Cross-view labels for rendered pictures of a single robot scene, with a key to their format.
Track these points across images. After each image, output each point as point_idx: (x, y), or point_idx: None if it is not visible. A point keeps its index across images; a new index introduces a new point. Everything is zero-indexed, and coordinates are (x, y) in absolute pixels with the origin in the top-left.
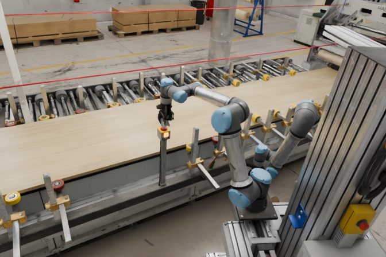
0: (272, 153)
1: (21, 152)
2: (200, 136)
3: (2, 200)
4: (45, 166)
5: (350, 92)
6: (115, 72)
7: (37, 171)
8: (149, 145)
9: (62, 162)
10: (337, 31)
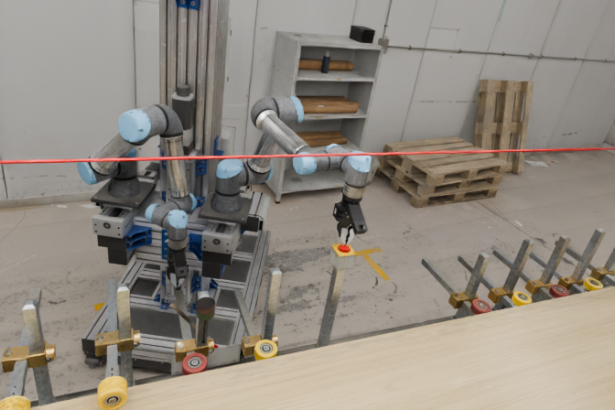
0: (167, 210)
1: (597, 378)
2: (232, 374)
3: (514, 261)
4: (525, 339)
5: (222, 12)
6: (447, 151)
7: (529, 332)
8: (360, 363)
9: (504, 344)
10: None
